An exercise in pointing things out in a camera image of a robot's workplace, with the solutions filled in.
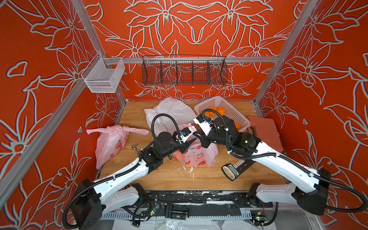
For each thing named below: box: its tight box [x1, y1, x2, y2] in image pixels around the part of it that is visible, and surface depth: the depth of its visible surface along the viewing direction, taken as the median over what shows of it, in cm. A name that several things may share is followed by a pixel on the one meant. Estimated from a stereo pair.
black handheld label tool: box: [221, 159, 257, 182], surface depth 84 cm
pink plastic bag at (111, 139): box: [85, 124, 150, 170], surface depth 84 cm
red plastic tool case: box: [248, 116, 284, 152], surface depth 99 cm
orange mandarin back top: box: [218, 106, 225, 116], surface depth 109 cm
